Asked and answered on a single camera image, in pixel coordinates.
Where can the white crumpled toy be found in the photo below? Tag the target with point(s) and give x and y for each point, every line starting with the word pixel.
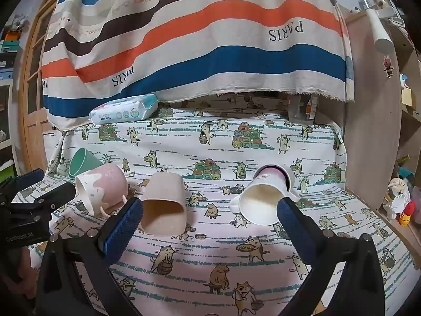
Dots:
pixel 398 187

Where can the wooden shelf unit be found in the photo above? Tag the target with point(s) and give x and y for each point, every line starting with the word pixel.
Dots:
pixel 368 121

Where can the cartoon bear sticker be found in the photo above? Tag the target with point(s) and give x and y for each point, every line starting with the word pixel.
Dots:
pixel 388 65

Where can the small packets under cloth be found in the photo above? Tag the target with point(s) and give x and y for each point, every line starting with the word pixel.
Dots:
pixel 302 108

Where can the pink and white cup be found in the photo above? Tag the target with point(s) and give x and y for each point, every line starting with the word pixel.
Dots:
pixel 108 181

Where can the wooden door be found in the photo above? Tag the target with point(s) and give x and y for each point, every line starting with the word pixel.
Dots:
pixel 34 121

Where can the cat print bed sheet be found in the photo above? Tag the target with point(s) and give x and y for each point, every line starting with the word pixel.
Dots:
pixel 210 158

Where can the white cup with purple outside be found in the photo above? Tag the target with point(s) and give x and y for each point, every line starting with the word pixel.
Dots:
pixel 259 204

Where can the white handheld vacuum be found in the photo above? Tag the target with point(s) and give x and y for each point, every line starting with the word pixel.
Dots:
pixel 380 36

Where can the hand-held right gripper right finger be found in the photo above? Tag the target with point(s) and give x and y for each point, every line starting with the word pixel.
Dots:
pixel 295 228

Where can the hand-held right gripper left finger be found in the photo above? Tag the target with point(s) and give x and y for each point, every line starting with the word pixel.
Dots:
pixel 122 228

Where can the stack of storage boxes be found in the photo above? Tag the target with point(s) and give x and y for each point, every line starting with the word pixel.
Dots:
pixel 9 49

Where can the striped cloth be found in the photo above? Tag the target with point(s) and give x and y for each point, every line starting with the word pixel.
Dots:
pixel 213 39

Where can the beige cup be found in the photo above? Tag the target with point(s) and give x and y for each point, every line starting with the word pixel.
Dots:
pixel 164 187

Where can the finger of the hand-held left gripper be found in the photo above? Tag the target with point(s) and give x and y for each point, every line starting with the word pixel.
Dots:
pixel 49 197
pixel 28 179

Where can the red and yellow toy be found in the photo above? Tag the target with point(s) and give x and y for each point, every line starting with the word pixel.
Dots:
pixel 406 214

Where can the green cup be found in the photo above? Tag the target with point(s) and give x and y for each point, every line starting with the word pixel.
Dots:
pixel 82 163

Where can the baby wipes pack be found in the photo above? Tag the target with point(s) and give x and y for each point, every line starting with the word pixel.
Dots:
pixel 125 110

